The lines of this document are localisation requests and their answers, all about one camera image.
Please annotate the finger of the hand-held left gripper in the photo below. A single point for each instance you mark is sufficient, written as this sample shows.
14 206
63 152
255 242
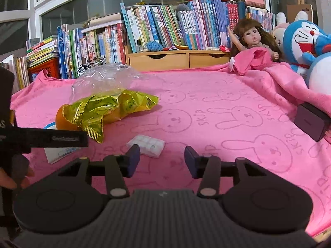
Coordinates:
51 138

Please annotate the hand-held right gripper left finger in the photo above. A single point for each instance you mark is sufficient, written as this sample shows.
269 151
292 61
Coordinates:
134 159

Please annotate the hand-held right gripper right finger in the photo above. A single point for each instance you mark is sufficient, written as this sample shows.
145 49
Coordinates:
190 160

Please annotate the white tissue packet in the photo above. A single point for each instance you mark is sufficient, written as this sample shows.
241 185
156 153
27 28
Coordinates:
147 146

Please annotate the dark grey box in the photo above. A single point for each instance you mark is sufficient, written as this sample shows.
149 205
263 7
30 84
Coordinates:
310 124

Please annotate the person's left hand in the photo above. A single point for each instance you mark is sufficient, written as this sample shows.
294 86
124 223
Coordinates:
6 182

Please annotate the white blue paper card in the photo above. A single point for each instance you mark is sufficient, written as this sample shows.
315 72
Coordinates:
59 155

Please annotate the orange peel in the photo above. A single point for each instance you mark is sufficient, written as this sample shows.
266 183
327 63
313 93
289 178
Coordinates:
60 120

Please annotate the row of leaning books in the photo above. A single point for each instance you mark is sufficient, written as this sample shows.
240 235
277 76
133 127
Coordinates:
22 72

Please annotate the red plastic crate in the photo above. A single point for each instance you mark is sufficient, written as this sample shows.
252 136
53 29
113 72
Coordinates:
49 69

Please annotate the stack of flat books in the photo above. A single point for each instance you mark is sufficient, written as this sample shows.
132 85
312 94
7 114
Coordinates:
42 51

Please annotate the gold foil wrapper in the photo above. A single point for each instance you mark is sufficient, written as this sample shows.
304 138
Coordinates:
113 103

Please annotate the black model bicycle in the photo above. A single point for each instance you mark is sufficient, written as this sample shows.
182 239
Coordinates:
83 70

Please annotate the pink bunny print towel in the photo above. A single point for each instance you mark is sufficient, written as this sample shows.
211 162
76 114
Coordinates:
232 95

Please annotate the clear plastic bag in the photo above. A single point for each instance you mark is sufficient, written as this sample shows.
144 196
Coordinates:
108 78

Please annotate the row of upright books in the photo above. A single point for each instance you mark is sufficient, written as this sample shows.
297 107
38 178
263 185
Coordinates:
201 25
77 49

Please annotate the wooden drawer organizer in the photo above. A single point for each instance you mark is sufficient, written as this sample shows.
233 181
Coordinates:
160 60

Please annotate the small nail polish bottle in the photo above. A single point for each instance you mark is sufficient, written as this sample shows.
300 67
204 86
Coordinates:
140 47

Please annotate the yellow boat ornament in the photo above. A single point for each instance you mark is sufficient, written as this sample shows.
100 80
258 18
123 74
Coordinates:
182 47

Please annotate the blue yarn ball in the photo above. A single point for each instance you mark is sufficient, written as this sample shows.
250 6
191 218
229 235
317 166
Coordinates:
154 46

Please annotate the flat books on row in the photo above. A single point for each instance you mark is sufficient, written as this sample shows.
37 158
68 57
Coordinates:
106 22

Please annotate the white framed window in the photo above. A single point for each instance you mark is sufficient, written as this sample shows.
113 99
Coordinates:
103 2

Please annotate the brown haired doll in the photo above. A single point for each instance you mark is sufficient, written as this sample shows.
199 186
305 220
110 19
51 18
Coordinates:
252 35

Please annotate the pink bunny plush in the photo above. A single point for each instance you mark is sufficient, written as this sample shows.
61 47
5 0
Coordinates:
279 35

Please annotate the blue white plush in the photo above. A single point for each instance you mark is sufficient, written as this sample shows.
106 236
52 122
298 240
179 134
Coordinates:
322 77

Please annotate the short row of books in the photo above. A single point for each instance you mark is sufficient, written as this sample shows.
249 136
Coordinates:
258 16

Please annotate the blue cat plush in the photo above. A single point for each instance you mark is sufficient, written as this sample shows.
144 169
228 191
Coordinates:
300 38

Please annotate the brown cardboard box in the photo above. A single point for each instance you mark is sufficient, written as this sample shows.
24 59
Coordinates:
293 13

